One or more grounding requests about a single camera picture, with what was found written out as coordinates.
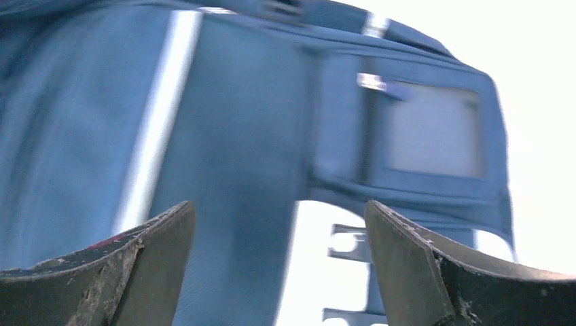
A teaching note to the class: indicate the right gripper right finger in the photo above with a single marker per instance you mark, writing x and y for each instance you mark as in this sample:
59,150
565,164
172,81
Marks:
427,279

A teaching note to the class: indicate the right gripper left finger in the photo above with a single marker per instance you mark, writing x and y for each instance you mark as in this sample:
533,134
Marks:
133,278

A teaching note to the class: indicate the navy blue backpack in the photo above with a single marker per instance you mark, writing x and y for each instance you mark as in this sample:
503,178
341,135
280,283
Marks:
113,112

